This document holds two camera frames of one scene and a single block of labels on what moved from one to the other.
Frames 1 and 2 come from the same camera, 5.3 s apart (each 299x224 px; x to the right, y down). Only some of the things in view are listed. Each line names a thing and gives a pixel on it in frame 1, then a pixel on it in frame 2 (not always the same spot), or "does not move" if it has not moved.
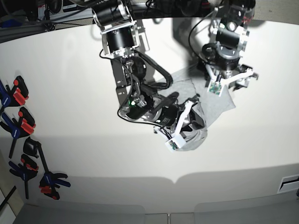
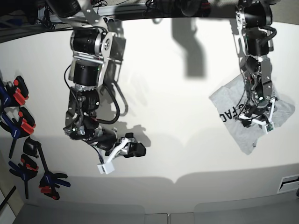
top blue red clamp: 16,97 does not move
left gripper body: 235,72 → 258,109
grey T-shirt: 190,81 → 229,100
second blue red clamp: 23,128 does not move
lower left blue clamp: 26,171 does not move
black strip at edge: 3,204 does not move
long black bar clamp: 49,181 does not move
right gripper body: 168,115 → 132,149
